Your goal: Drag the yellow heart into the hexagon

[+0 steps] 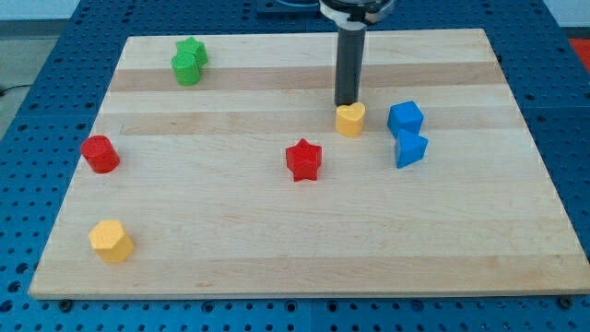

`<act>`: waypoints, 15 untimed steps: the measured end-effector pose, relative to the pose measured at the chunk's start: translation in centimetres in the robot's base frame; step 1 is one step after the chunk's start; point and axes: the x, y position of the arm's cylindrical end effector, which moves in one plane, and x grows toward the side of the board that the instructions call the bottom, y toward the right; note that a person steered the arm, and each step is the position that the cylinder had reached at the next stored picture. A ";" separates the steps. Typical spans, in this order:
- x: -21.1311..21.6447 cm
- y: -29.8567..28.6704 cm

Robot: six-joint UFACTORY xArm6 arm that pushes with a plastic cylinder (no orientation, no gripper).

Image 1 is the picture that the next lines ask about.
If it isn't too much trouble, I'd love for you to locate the yellow heart block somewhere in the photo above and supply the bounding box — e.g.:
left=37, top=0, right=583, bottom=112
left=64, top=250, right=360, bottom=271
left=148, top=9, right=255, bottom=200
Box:
left=336, top=101, right=366, bottom=137

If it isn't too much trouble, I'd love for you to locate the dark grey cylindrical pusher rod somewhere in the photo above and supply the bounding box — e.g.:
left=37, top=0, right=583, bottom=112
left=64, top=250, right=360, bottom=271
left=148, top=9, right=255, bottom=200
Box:
left=335, top=22, right=367, bottom=106

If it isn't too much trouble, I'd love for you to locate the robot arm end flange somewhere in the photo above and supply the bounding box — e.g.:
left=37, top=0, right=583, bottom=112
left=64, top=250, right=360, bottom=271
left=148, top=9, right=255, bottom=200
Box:
left=319, top=0, right=396, bottom=28

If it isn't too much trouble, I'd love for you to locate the yellow hexagon block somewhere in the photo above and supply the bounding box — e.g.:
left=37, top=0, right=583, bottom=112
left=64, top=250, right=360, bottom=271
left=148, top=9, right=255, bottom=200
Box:
left=88, top=219, right=135, bottom=264

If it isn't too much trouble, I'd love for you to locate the red star block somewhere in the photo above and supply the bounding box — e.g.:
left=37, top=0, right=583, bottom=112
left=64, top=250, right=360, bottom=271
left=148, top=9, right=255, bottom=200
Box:
left=286, top=138, right=323, bottom=182

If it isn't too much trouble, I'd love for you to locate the wooden board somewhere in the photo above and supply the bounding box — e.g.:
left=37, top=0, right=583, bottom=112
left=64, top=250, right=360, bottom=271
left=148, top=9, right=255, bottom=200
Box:
left=29, top=29, right=589, bottom=300

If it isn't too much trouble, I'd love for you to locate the blue pentagon block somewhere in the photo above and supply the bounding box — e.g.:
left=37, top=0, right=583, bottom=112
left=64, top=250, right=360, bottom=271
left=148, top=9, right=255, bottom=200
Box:
left=395, top=129, right=429, bottom=169

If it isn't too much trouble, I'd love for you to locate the blue cube block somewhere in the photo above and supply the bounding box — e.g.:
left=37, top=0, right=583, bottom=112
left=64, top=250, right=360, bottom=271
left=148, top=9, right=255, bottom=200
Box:
left=387, top=101, right=424, bottom=137

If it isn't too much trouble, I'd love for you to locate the green cylinder block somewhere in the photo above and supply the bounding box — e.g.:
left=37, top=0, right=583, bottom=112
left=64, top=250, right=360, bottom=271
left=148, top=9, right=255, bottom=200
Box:
left=171, top=52, right=201, bottom=86

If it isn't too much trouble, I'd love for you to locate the green star block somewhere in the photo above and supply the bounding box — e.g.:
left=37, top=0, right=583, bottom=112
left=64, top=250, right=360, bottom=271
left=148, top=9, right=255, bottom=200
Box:
left=176, top=36, right=208, bottom=67

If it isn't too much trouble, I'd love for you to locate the red cylinder block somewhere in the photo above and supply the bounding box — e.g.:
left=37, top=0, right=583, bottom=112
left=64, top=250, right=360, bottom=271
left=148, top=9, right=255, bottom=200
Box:
left=80, top=135, right=120, bottom=173

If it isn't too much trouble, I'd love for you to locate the black cable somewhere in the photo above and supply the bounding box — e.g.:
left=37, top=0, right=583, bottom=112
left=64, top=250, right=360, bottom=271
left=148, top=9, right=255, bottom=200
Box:
left=0, top=83, right=31, bottom=97

